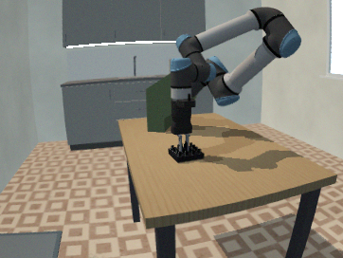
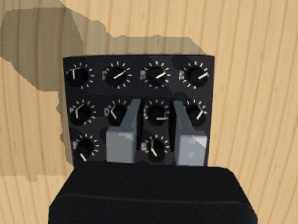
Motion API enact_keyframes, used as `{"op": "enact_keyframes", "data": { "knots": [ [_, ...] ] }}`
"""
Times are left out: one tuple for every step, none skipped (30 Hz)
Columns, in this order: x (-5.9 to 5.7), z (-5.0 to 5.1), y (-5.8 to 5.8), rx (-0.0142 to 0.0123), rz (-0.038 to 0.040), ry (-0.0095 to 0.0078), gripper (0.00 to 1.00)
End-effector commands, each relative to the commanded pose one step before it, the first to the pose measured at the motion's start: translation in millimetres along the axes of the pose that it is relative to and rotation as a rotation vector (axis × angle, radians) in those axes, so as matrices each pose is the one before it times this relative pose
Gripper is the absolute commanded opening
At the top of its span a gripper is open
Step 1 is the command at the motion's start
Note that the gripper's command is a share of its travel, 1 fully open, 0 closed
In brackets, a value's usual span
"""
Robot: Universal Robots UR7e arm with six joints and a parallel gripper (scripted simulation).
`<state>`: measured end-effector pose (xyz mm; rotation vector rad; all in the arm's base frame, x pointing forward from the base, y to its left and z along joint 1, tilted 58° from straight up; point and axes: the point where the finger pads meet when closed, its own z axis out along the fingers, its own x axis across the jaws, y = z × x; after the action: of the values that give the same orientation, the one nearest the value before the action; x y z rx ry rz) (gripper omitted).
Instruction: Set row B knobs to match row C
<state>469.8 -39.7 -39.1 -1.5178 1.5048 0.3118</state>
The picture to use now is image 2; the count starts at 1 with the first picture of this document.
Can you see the black knob box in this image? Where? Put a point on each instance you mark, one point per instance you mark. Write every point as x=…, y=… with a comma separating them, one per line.
x=92, y=104

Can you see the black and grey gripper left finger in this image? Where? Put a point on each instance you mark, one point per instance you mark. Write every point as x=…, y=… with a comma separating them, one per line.
x=120, y=140

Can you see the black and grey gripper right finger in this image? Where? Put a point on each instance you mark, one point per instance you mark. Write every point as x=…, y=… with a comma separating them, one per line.
x=191, y=147

